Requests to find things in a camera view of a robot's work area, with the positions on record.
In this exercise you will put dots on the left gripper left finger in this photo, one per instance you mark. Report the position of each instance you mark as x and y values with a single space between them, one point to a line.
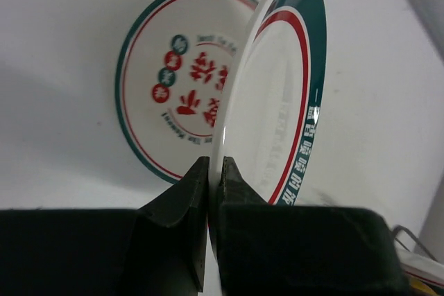
157 249

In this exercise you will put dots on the metal wire dish rack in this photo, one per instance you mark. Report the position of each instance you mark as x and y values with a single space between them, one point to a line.
396 232

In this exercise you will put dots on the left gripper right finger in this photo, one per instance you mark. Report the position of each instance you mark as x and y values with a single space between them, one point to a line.
266 249

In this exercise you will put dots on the rear white green-rimmed plate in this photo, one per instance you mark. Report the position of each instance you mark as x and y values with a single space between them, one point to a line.
421 267

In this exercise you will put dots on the white plate red characters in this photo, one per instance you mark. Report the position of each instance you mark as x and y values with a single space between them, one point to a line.
169 79

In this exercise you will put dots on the white plate green rim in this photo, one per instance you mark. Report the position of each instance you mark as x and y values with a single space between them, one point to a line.
268 114

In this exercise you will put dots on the yellow brown patterned plate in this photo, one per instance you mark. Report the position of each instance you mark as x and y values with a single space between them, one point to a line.
419 288

